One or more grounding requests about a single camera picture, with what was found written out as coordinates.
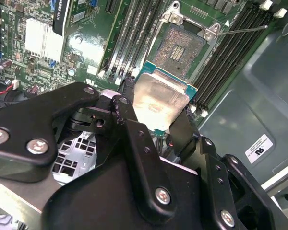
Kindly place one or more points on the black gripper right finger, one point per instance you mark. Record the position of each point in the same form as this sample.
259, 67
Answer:
216, 191

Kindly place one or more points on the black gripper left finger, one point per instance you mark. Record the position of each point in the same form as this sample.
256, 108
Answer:
26, 124

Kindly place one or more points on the thin metal locking lever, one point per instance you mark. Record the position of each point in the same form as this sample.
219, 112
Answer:
242, 30

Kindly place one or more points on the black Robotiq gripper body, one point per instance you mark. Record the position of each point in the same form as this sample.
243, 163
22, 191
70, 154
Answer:
98, 203

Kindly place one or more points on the silver CPU with green edge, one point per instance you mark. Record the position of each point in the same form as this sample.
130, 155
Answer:
158, 100

